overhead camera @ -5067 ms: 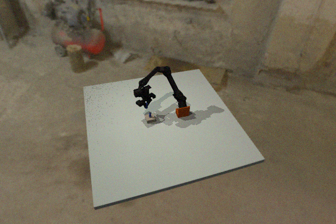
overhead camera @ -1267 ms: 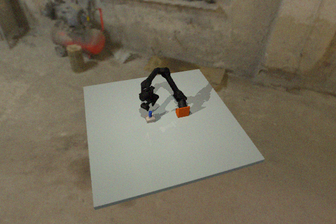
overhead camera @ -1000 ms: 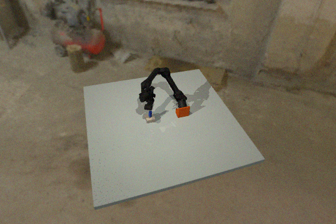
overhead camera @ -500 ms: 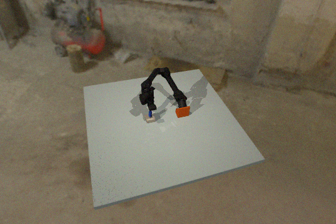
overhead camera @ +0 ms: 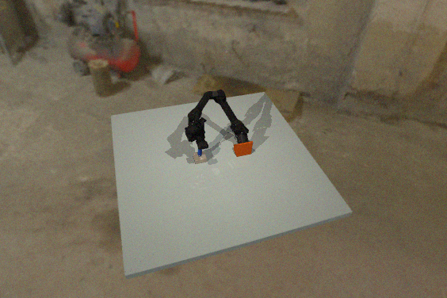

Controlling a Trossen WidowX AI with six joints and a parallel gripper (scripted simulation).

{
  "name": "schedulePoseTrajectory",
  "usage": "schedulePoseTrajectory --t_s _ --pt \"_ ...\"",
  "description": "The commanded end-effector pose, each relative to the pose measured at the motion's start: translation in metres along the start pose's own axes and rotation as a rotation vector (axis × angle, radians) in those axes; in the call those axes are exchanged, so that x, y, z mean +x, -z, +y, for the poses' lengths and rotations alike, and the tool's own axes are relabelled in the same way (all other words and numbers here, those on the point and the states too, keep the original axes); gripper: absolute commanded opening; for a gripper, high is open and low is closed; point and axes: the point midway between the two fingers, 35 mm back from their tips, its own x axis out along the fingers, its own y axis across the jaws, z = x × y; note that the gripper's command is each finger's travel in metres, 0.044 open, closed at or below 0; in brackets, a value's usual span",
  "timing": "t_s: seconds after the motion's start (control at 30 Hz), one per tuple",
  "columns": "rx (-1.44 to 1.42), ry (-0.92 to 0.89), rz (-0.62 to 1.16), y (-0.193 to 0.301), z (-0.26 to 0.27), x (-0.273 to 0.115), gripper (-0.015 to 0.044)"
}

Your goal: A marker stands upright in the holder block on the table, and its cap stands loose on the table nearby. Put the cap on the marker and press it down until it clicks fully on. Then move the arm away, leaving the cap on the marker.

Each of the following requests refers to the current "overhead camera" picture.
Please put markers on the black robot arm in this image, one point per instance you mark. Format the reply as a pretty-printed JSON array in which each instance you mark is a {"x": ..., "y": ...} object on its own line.
[{"x": 196, "y": 123}]

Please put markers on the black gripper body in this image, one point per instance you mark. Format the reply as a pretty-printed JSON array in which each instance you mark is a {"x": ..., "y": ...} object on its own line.
[{"x": 202, "y": 144}]

